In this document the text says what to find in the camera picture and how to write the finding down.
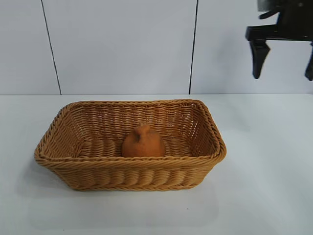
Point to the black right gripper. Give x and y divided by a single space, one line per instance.
293 31

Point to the orange knobbed citrus fruit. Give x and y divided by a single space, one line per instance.
144 144

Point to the woven tan wicker basket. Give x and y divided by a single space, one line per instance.
127 173

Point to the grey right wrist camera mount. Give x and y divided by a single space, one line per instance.
288 5

